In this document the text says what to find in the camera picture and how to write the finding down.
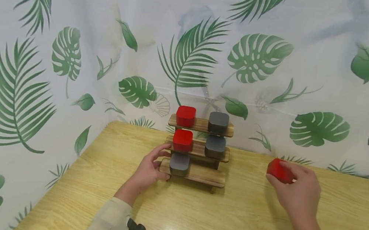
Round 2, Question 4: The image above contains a person's left hand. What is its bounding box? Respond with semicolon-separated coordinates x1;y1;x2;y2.
123;140;174;207

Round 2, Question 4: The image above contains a person's right hand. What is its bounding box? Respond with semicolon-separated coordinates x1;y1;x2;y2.
262;159;325;218

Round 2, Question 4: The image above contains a red rounded square box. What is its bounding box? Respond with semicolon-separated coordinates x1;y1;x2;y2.
171;128;194;153
265;157;296;185
175;105;197;128

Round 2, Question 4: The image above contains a three-tier wooden shelf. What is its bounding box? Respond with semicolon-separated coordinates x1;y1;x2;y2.
157;113;235;196

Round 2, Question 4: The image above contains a person's left forearm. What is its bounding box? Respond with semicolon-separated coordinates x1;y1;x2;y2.
82;178;143;230

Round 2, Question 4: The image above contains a grey rounded square box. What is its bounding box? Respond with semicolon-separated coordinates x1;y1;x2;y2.
206;111;231;136
204;135;228;160
168;153;191;178

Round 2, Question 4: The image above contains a black wrist band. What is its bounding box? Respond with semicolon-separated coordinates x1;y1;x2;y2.
126;217;148;230

